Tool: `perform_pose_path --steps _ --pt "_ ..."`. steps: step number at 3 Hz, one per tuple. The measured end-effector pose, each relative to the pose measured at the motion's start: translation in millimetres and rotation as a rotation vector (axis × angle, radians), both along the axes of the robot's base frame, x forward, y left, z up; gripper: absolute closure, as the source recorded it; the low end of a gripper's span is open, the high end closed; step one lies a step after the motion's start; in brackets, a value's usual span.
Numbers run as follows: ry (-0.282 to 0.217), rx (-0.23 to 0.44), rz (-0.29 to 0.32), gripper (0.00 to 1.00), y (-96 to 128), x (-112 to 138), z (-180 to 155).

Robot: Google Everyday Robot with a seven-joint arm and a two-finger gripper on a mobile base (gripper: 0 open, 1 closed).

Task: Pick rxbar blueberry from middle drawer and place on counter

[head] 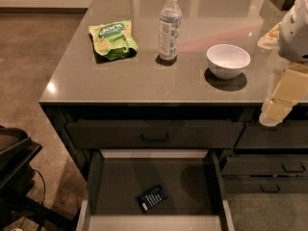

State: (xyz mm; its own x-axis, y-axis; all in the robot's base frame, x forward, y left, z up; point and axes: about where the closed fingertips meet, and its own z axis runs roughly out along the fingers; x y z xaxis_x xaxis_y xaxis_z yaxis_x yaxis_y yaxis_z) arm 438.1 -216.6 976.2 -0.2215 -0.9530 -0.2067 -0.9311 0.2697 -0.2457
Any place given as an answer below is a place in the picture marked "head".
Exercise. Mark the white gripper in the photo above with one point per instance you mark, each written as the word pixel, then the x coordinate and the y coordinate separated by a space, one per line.
pixel 295 38

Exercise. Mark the dark blue rxbar wrapper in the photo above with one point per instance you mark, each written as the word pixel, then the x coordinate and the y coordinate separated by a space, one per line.
pixel 153 197

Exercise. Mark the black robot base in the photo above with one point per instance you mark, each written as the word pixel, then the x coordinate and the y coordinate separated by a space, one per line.
pixel 17 150

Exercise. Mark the top right drawer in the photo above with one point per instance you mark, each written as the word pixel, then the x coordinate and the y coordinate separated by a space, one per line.
pixel 290 134

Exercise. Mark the middle right drawer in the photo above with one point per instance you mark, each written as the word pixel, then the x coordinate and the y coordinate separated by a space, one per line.
pixel 266 165

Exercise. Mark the bottom right drawer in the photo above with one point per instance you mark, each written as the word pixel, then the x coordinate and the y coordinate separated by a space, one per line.
pixel 266 185

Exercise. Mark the dark counter cabinet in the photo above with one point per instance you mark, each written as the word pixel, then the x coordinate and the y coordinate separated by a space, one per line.
pixel 86 86

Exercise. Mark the open middle drawer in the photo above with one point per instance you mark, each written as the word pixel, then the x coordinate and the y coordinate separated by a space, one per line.
pixel 191 178

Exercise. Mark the top left drawer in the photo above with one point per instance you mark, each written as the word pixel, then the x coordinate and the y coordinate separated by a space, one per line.
pixel 89 134

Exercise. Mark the white bowl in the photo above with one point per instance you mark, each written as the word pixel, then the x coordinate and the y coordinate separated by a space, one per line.
pixel 227 61

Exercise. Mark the clear plastic water bottle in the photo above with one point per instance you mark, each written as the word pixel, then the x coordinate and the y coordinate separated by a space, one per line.
pixel 169 30

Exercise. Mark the green snack bag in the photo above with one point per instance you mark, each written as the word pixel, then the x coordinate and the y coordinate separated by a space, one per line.
pixel 114 40

